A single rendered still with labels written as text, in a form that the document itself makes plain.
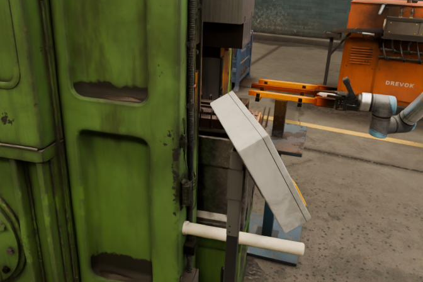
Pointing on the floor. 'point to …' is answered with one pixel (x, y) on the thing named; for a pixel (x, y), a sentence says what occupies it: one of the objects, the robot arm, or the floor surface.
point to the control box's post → (233, 226)
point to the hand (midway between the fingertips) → (320, 92)
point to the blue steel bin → (242, 63)
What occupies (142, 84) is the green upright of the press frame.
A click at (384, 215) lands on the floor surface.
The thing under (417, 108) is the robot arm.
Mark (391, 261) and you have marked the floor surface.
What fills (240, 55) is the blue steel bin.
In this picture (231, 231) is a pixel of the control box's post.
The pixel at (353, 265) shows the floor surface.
